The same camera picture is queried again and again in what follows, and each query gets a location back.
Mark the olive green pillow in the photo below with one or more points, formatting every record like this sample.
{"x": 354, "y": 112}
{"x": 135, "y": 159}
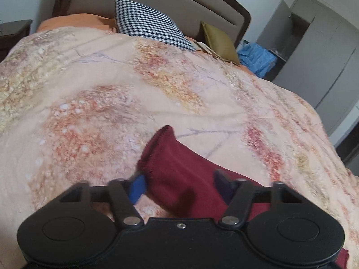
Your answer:
{"x": 220, "y": 43}

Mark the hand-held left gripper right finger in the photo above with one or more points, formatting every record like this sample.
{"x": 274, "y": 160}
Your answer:
{"x": 224, "y": 186}

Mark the black white houndstooth pillow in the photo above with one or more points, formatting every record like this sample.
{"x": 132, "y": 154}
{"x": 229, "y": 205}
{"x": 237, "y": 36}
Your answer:
{"x": 145, "y": 19}

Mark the orange pillow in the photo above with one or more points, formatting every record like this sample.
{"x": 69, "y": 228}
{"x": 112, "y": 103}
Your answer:
{"x": 81, "y": 21}

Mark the blue clothing pile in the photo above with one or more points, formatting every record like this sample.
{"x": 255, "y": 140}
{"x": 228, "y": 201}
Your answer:
{"x": 258, "y": 57}

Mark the floral peach blanket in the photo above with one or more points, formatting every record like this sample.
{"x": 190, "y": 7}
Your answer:
{"x": 112, "y": 95}

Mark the grey wardrobe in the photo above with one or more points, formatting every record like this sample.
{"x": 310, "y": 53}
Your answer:
{"x": 331, "y": 61}

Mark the white paper sheet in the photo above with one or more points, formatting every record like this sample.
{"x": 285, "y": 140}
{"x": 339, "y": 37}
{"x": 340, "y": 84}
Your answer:
{"x": 206, "y": 49}

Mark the dark wooden nightstand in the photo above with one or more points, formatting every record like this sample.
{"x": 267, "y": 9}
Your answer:
{"x": 12, "y": 35}

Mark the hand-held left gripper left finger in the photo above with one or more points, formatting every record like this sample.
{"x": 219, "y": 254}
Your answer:
{"x": 137, "y": 189}

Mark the maroon knit garment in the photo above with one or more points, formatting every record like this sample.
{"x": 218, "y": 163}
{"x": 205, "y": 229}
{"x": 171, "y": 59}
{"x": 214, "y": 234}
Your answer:
{"x": 185, "y": 171}

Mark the beige padded headboard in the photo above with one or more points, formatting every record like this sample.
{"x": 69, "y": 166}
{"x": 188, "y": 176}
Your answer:
{"x": 179, "y": 0}

